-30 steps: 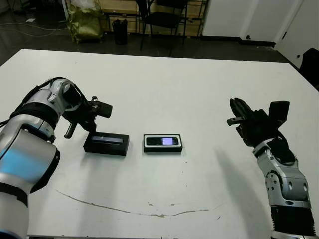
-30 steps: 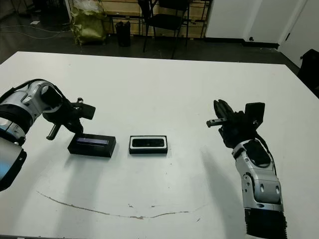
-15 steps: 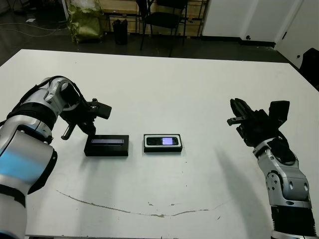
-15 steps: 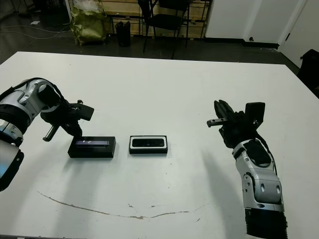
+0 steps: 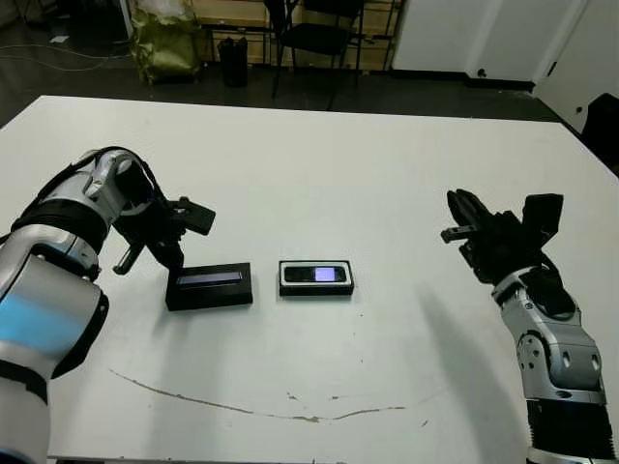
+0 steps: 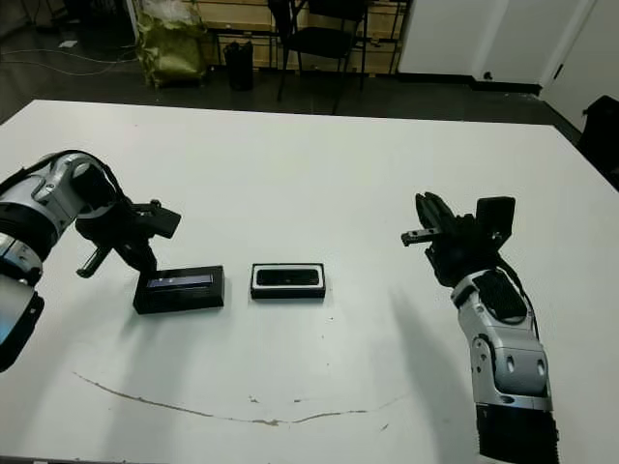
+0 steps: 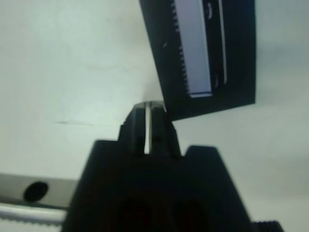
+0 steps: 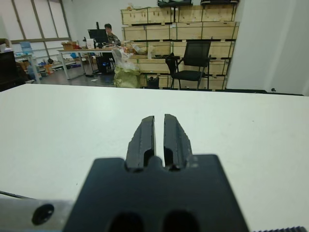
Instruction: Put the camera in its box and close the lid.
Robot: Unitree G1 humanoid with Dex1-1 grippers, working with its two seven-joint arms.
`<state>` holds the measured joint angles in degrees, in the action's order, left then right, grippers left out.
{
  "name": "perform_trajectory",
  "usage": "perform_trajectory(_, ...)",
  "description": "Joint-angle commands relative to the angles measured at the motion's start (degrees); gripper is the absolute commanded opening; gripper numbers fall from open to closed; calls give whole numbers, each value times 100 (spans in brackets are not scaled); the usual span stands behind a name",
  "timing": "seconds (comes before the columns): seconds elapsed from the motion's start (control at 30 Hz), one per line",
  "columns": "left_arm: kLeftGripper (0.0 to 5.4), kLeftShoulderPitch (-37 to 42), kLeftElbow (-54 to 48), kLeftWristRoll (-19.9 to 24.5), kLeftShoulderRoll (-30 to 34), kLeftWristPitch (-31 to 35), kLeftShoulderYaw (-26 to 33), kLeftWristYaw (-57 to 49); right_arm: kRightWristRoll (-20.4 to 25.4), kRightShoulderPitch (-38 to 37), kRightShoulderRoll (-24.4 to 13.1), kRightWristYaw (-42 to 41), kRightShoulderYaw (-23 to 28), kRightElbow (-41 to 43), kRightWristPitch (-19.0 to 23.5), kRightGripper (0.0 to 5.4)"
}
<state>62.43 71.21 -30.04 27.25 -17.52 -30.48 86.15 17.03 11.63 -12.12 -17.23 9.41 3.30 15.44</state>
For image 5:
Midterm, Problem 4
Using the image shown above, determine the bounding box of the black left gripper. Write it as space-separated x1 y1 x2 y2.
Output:
112 195 189 276

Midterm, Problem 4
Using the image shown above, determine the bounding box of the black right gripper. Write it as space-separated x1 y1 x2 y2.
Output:
440 188 548 286

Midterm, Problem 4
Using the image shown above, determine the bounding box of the black box lid silver stripe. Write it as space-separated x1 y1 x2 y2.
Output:
164 261 255 312

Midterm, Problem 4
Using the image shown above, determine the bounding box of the black phone-like camera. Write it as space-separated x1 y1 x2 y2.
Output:
282 264 347 284

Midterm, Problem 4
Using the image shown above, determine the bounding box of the black box base white lining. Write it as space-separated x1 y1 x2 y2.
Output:
277 259 354 298

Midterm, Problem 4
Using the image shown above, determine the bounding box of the black waste bin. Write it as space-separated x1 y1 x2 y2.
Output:
217 38 250 89

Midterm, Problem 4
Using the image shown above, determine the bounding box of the white door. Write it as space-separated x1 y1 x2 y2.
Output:
533 0 619 134

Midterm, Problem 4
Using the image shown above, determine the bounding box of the green sack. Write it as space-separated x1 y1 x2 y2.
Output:
130 7 202 87

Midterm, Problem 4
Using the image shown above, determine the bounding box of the black mesh office chair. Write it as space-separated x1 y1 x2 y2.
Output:
278 0 368 111

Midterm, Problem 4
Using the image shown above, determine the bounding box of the black folded chair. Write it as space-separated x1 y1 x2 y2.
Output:
263 0 304 100

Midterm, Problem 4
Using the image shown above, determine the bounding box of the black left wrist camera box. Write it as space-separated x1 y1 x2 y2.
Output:
174 196 217 237

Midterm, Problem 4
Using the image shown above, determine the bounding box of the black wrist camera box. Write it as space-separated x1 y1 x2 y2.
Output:
174 196 217 237
520 192 565 239

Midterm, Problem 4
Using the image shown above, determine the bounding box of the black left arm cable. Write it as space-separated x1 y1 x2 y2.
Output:
99 145 166 205

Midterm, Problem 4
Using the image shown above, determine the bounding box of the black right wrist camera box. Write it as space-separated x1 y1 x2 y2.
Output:
520 192 565 239

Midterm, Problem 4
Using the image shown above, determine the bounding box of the thin pale floor cable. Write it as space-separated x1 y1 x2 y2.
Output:
0 42 136 73

